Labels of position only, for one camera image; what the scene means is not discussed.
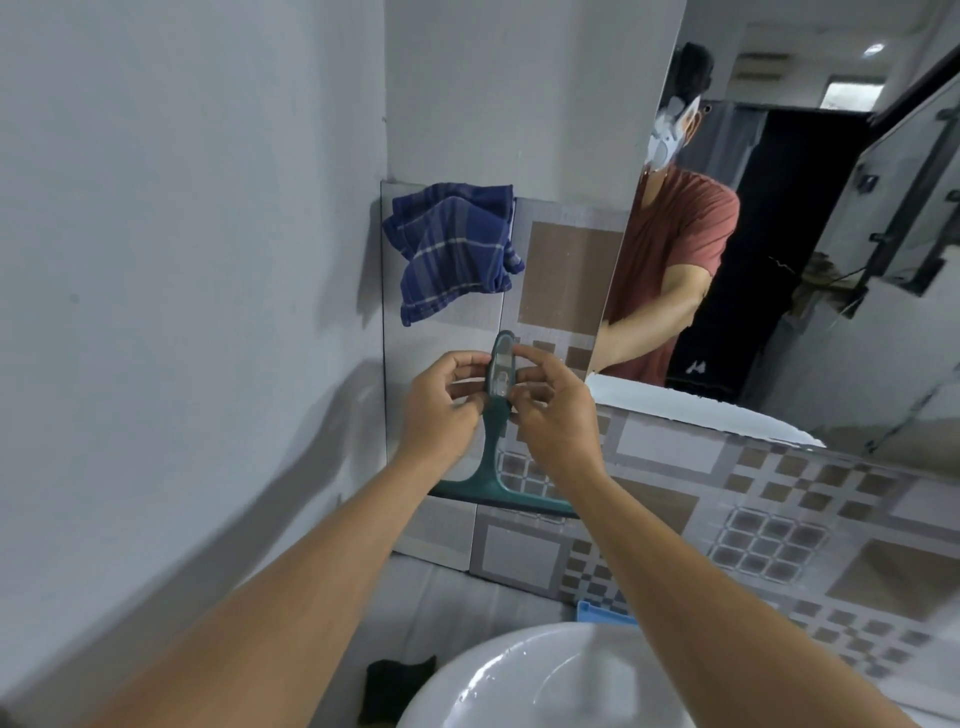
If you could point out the person's right hand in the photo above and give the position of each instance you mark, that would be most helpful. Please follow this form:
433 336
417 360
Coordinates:
566 424

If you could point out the person's left hand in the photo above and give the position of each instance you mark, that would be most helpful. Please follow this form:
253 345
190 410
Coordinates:
431 409

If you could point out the person's right thumb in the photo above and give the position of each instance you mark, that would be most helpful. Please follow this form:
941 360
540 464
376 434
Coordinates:
526 405

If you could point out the person's left thumb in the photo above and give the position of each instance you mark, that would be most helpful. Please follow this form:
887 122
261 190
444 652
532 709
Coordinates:
472 401

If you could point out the green window squeegee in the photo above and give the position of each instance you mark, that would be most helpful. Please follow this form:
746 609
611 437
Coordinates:
496 457

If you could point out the person's right forearm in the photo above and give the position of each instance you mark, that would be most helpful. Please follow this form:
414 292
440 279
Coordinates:
712 600

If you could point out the person's left forearm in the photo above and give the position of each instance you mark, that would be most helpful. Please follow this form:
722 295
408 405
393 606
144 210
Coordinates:
300 600

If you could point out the blue checked towel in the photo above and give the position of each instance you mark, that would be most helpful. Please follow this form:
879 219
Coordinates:
450 247

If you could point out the blue plastic tray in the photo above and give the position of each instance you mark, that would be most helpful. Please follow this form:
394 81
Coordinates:
604 612

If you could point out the white sink basin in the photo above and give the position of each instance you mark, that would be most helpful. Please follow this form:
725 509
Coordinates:
555 682

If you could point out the black cloth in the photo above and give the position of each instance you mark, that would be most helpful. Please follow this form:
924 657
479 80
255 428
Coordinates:
397 688

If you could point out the wall mirror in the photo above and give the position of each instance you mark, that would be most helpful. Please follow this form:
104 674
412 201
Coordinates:
825 225

